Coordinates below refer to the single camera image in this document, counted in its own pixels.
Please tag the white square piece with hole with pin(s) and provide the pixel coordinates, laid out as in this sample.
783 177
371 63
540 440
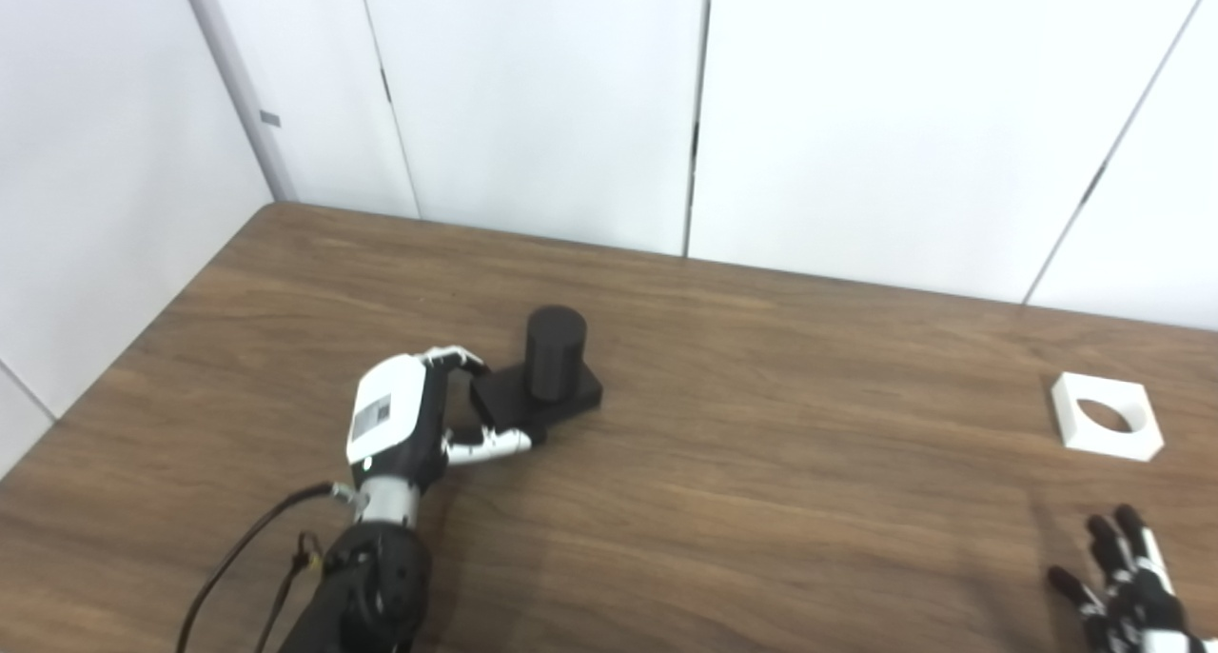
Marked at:
1075 425

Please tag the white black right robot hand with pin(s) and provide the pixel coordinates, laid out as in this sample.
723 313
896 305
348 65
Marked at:
1142 605

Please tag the black peg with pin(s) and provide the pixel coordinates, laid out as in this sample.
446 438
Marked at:
557 358

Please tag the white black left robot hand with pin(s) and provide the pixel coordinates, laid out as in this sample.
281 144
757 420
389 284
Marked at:
385 415

